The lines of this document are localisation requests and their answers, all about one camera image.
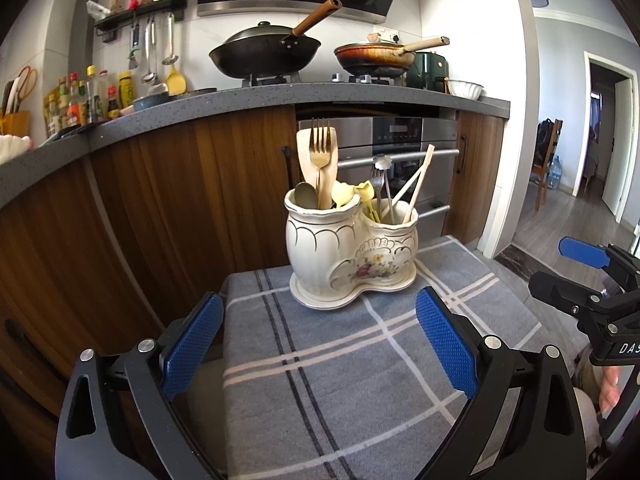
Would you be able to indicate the gas stove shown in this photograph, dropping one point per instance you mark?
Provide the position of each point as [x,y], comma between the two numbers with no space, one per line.
[360,80]

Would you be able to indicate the hanging steel ladle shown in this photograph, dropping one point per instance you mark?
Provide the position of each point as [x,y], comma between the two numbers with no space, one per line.
[148,78]
[170,59]

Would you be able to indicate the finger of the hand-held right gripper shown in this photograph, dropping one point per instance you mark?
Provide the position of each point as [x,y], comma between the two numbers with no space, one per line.
[557,287]
[582,251]

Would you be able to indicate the yellow silicone spatula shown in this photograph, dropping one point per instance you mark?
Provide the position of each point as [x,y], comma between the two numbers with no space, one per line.
[176,82]

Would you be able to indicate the white cloth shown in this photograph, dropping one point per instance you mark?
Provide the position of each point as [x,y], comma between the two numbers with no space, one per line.
[12,147]

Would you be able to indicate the stainless steel built-in oven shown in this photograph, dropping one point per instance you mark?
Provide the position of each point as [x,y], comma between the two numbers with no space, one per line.
[400,132]

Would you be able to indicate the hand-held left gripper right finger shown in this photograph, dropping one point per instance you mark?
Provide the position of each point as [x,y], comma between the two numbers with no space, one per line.
[447,342]

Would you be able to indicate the black wok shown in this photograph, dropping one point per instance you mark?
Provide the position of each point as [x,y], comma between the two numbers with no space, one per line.
[265,55]

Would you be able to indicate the grey stone countertop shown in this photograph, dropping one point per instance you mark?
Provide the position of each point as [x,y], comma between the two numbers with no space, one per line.
[250,100]

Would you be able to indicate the yellow spoon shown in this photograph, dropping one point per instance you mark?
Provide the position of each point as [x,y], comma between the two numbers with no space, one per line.
[342,192]

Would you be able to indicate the brown wooden kitchen cabinet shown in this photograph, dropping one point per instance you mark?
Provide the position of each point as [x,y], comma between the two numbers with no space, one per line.
[150,200]
[480,175]

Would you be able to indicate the large water bottle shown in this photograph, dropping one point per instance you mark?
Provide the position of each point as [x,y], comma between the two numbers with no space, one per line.
[556,175]

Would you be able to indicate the white door frame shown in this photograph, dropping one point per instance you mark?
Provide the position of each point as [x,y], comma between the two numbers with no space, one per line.
[585,135]

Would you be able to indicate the blue ceramic bowl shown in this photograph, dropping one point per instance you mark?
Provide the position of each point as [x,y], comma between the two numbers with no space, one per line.
[150,101]

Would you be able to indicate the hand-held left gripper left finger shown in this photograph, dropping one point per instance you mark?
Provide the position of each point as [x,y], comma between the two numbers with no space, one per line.
[195,345]

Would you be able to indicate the wooden knife block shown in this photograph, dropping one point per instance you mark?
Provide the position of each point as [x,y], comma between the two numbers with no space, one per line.
[15,122]

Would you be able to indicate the wooden chopstick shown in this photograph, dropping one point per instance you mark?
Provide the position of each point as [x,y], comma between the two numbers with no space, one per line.
[422,175]
[407,187]

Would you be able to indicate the black wall rack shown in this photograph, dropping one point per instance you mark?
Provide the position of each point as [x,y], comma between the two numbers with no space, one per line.
[145,12]

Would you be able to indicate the silver fork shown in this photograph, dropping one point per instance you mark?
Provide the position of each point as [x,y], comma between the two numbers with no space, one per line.
[376,180]

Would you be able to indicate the rusty frying pan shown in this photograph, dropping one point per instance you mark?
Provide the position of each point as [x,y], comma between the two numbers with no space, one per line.
[372,57]

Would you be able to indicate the gold fork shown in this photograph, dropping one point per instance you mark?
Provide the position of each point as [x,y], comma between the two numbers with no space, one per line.
[320,160]

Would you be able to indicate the white fluted bowl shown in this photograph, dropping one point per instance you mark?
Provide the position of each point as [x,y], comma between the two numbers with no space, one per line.
[465,90]

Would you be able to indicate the wooden chair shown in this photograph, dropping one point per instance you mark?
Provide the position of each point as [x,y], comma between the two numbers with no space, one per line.
[540,185]

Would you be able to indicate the green air fryer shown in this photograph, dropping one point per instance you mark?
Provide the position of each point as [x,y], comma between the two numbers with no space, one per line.
[425,65]

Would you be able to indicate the row of sauce bottles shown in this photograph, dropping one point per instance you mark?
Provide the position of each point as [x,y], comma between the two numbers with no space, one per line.
[75,105]

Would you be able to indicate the hanging slotted turner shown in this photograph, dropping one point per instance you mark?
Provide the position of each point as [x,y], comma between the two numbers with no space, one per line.
[133,55]

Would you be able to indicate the floral ceramic utensil holder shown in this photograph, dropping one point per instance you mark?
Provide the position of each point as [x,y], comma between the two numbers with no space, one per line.
[320,250]

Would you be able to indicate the yellow tulip fruit fork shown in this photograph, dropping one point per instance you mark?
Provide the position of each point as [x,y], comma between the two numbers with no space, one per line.
[363,192]

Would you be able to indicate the black backpack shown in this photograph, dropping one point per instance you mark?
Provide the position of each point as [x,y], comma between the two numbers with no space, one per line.
[545,142]

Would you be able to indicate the white wall socket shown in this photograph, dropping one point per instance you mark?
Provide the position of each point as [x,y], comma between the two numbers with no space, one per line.
[392,37]

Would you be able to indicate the wooden spatula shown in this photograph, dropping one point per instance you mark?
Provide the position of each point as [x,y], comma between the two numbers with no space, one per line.
[303,152]

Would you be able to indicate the dark spoon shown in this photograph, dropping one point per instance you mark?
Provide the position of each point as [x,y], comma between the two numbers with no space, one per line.
[304,194]

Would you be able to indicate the person's right hand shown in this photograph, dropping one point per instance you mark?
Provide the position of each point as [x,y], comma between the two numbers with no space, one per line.
[610,390]

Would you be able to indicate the grey checked cloth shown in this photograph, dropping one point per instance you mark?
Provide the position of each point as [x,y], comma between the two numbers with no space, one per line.
[325,360]

